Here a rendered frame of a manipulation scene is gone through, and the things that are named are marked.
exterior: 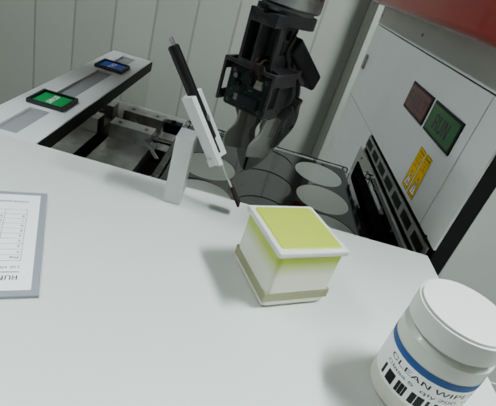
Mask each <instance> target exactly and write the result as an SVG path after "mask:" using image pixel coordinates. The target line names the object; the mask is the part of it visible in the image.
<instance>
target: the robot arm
mask: <svg viewBox="0 0 496 406"><path fill-rule="evenodd" d="M324 3H325V0H262V1H258V5H257V6H254V5H252V6H251V9H250V14H249V18H248V21H247V24H246V30H245V33H244V36H243V40H242V46H241V48H240V52H239V54H233V55H225V60H224V64H223V67H222V70H221V77H220V80H219V84H218V87H217V93H216V98H219V97H224V98H223V101H224V102H225V103H227V104H230V105H232V106H234V107H235V108H236V111H237V114H238V116H237V119H236V122H235V123H234V124H233V125H232V126H231V127H230V128H229V129H228V130H227V131H226V132H225V135H224V138H223V143H224V144H225V145H226V146H229V147H236V148H237V154H238V161H239V163H240V166H241V168H242V169H244V170H249V169H251V168H252V167H254V166H256V165H257V164H259V163H260V162H262V161H263V160H264V159H265V158H266V157H267V156H268V155H269V154H270V153H271V152H272V151H273V150H274V148H275V147H276V146H278V145H279V144H280V143H281V141H282V140H283V139H284V138H285V137H286V136H287V135H288V134H289V132H290V131H291V130H292V128H293V127H294V125H295V124H296V121H297V118H298V115H299V110H300V105H301V104H302V102H303V100H302V99H300V98H299V96H300V86H303V87H305V88H307V89H310V90H313V89H314V88H315V87H316V84H317V82H318V81H319V79H320V74H319V73H318V71H317V68H316V66H315V64H314V62H313V60H312V58H311V56H310V54H309V52H308V49H307V47H306V45H305V43H304V41H303V40H302V39H301V38H298V37H297V34H298V31H299V30H302V31H310V32H313V31H314V29H315V26H316V22H317V19H315V18H314V16H319V15H320V14H321V11H322V9H323V6H324ZM228 67H232V68H231V70H230V74H229V80H228V83H227V86H226V87H225V88H222V83H223V80H224V76H225V71H226V68H228ZM261 120H262V121H261ZM259 123H260V126H259V127H260V131H259V133H258V135H257V136H256V137H255V129H256V127H257V125H258V124H259Z"/></svg>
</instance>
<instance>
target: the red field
mask: <svg viewBox="0 0 496 406"><path fill-rule="evenodd" d="M431 101H432V99H431V98H430V97H429V96H428V95H427V94H426V93H425V92H424V91H423V90H422V89H420V88H419V87H418V86H417V85H416V84H415V83H414V85H413V86H412V88H411V91H410V93H409V94H408V96H407V100H406V101H405V103H404V104H405V105H406V107H407V108H408V109H409V110H410V111H411V112H412V113H413V114H414V115H415V116H416V117H417V118H418V120H419V121H420V122H421V120H422V119H423V117H424V115H425V113H426V111H427V109H428V107H429V105H430V103H431Z"/></svg>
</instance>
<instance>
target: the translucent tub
mask: <svg viewBox="0 0 496 406"><path fill-rule="evenodd" d="M247 209H248V211H249V213H250V216H249V219H248V222H247V224H246V228H245V231H244V234H243V236H242V240H241V243H240V244H238V245H237V247H236V250H235V253H236V260H237V262H238V265H239V267H240V268H241V269H242V272H243V274H244V276H245V277H246V280H247V282H248V283H249V285H250V287H251V289H252V291H253V293H254V295H255V297H256V299H257V300H258V302H259V304H260V305H281V304H290V303H298V302H306V301H314V300H319V299H320V298H321V297H322V296H326V295H327V293H328V291H329V288H328V284H329V281H330V279H331V277H332V275H333V273H334V271H335V269H336V267H337V265H338V263H339V261H340V259H341V257H342V256H347V255H348V254H349V251H348V249H347V248H346V247H345V246H344V245H343V243H342V242H341V241H340V240H339V238H338V237H337V236H336V235H335V234H334V233H333V232H332V231H331V230H330V228H329V227H328V226H327V225H326V224H325V222H324V221H323V220H322V219H321V218H320V216H319V215H318V214H317V213H316V211H315V210H314V209H313V208H312V207H310V206H280V205H249V206H248V208H247Z"/></svg>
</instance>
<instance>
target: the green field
mask: <svg viewBox="0 0 496 406"><path fill-rule="evenodd" d="M424 127H425V128H426V129H427V130H428V131H429V133H430V134H431V135H432V136H433V137H434V138H435V140H436V141H437V142H438V143H439V144H440V145H441V146H442V147H443V148H444V149H445V150H446V152H447V151H448V149H449V147H450V145H451V144H452V142H453V140H454V139H455V137H456V135H457V132H458V131H459V130H460V128H461V124H460V123H458V122H457V121H456V120H455V119H454V118H453V117H452V116H450V115H449V114H448V113H447V112H446V111H445V110H443V109H442V108H441V107H440V106H439V105H438V104H437V103H436V104H435V106H434V108H433V110H432V112H431V113H430V115H429V117H428V120H427V121H426V123H425V125H424Z"/></svg>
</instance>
